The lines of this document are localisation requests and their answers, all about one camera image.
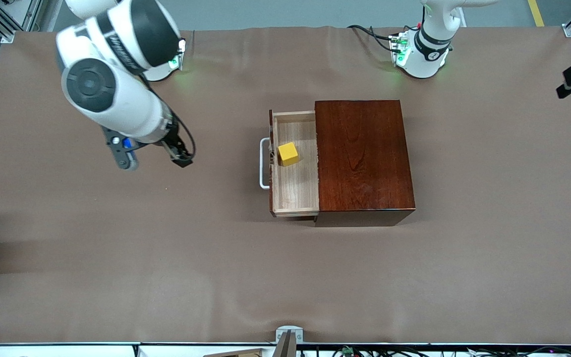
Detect brown table cloth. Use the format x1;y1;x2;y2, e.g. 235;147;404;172
0;26;571;345

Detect light wooden board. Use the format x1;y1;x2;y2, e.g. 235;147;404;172
201;348;266;357

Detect black arm base cable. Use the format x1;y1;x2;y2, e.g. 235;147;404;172
347;24;401;53

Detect yellow cube block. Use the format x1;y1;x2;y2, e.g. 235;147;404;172
278;142;300;167

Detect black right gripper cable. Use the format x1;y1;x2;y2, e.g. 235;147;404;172
142;84;197;162

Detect wooden drawer with white handle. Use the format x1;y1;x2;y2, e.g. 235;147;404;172
259;110;321;219

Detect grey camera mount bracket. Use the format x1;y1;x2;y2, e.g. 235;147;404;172
276;326;303;357

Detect dark brown wooden cabinet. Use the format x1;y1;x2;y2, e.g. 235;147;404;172
314;100;416;228

